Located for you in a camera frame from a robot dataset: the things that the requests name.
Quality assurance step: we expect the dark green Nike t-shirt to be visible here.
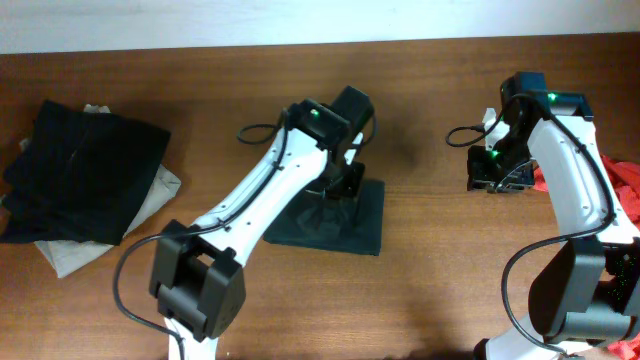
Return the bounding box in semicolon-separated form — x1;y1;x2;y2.
263;180;385;256

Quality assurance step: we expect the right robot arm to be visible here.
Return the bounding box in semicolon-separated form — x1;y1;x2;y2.
465;72;639;360

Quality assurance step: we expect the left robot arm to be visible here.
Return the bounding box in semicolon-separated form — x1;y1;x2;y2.
149;86;384;359

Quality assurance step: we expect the red t-shirt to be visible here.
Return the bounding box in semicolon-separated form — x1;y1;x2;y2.
532;154;640;360

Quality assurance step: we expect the folded black garment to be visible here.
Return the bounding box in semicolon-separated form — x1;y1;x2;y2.
0;100;172;247

